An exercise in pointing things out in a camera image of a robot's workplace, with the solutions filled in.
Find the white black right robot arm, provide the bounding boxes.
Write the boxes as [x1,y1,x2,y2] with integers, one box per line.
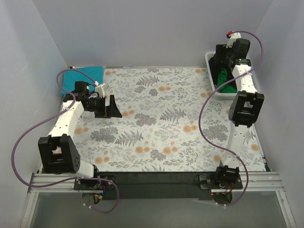
[214,38,265,189]

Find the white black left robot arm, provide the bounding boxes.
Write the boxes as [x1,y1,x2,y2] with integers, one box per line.
[38,81,122,190]

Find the green t shirt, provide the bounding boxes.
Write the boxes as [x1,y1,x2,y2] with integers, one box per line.
[217,68,237,94]

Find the white plastic laundry basket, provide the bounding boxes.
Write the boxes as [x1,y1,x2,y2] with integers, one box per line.
[205,51,236,100]

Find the folded teal t shirt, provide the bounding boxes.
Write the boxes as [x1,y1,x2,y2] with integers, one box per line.
[62,66,104,92]

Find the floral patterned table mat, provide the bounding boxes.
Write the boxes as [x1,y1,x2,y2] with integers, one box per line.
[71,67,266,172]

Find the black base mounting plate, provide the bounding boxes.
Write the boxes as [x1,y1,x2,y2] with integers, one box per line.
[73,171,243,201]

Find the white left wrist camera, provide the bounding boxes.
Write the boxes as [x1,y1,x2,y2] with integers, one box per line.
[95,83,109,98]

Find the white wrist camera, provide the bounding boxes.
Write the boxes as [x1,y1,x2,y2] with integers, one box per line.
[95,83,109,98]
[226,31,241,48]

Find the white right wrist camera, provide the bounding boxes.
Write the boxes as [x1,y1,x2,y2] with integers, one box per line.
[226,31,241,48]

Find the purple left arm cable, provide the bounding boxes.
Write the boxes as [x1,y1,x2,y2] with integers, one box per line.
[11,69,119,214]

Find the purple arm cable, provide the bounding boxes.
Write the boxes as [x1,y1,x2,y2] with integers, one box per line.
[199,30,265,207]
[11,69,119,214]

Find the aluminium frame rail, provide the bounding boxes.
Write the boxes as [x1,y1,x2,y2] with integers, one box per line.
[28,171,285,193]

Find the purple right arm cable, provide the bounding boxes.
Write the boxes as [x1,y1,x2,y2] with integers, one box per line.
[199,30,265,207]

